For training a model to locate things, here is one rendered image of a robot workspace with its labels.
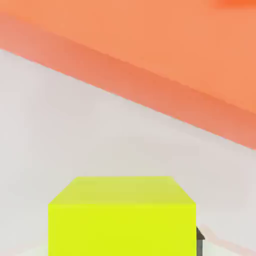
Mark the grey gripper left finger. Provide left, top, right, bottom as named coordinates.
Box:
left=17, top=244, right=49, bottom=256

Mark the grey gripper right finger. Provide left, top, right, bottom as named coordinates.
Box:
left=196, top=225, right=256, bottom=256

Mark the large orange box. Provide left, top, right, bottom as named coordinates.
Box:
left=0, top=0, right=256, bottom=150

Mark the small yellow cube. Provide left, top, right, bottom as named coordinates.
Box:
left=47, top=175, right=197, bottom=256

